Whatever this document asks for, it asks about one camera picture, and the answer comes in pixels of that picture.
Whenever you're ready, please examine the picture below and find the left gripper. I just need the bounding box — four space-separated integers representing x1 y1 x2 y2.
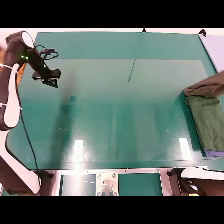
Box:
31 67 62 89

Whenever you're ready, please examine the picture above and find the green T-shirt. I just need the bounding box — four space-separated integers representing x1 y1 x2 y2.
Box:
185 95 224 153

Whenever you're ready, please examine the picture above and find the purple garment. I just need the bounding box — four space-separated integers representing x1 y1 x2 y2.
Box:
203 148 224 159

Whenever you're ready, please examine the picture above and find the silver frame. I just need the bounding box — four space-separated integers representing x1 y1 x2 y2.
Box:
41 167 184 197

